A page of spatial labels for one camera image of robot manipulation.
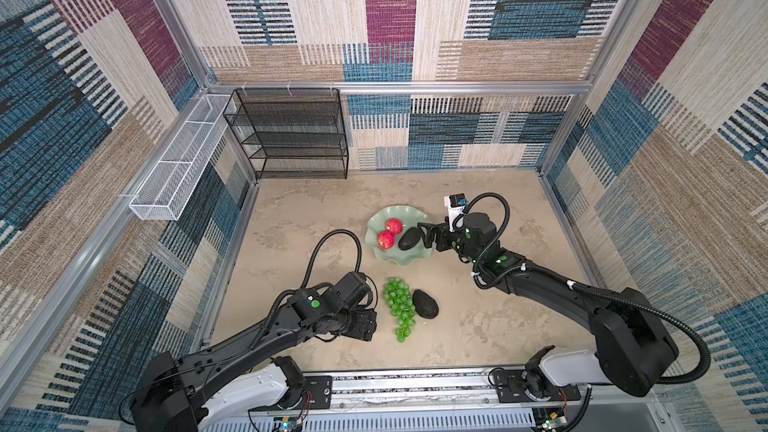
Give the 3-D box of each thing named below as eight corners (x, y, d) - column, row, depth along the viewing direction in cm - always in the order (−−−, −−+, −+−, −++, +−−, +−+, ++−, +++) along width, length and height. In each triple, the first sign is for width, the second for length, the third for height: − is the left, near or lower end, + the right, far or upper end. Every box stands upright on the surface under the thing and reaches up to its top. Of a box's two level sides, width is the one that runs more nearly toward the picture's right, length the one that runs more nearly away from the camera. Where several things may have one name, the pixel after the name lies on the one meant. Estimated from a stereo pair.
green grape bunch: (397, 343, 82) (397, 339, 79) (381, 285, 92) (381, 280, 89) (422, 335, 83) (423, 331, 80) (404, 280, 93) (405, 274, 90)
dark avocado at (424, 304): (426, 324, 85) (428, 319, 82) (407, 302, 89) (407, 297, 86) (439, 312, 87) (441, 307, 84) (420, 291, 91) (421, 285, 88)
